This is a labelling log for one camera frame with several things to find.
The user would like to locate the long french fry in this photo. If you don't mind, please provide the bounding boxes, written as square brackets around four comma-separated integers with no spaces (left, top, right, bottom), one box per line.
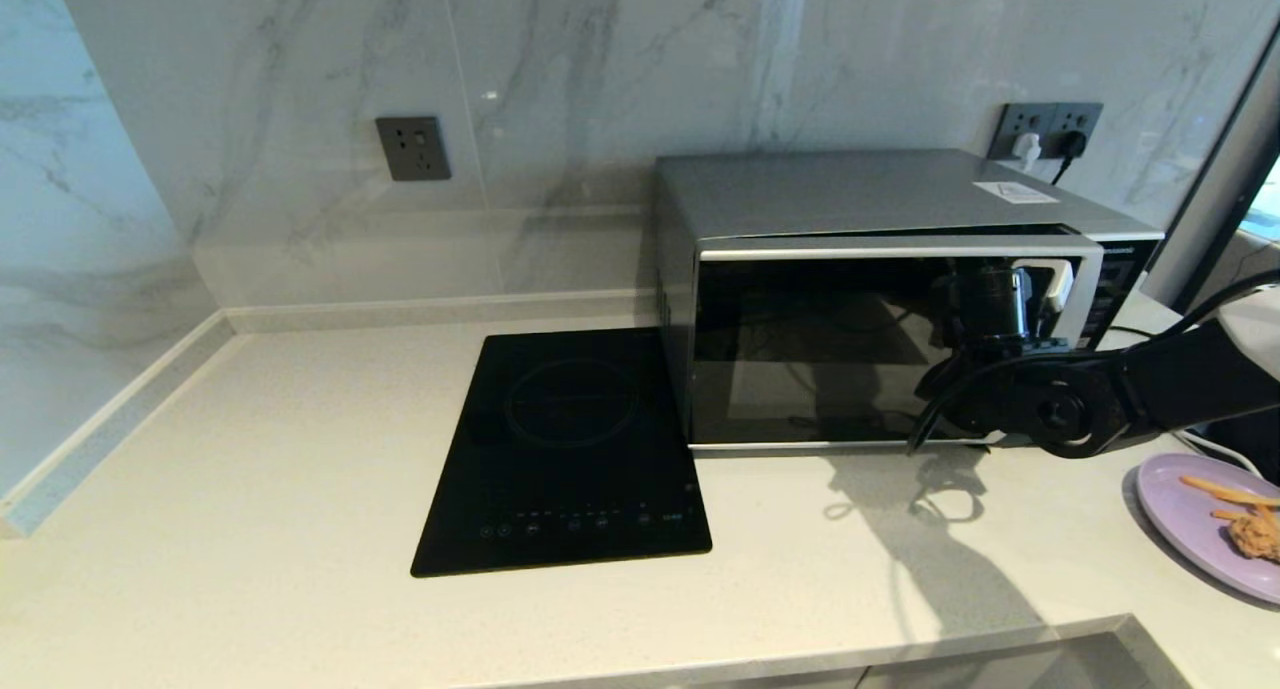
[1180,475,1280,507]

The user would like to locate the purple plate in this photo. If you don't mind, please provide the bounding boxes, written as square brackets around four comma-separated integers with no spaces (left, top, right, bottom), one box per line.
[1137,453,1280,605]

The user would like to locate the silver microwave oven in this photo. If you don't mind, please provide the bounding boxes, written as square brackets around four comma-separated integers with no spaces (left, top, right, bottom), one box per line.
[655,149,1166,455]

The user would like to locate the white paper sticker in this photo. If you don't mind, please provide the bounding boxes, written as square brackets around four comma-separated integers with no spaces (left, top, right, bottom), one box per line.
[972,180,1061,205]

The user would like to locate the black power plug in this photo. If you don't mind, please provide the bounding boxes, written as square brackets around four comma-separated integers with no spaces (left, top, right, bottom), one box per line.
[1050,131,1087,185]

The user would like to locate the black induction cooktop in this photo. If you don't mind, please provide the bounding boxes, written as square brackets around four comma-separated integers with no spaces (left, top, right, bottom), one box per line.
[411,327,713,577]

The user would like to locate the grey double wall socket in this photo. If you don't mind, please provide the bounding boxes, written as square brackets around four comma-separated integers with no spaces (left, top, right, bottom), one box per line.
[986,102,1104,162]

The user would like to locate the white power cable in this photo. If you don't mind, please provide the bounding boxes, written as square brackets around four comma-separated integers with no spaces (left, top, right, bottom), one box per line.
[1175,429,1263,478]

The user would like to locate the grey single wall socket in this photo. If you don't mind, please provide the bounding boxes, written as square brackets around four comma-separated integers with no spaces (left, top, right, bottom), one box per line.
[376,116,453,182]

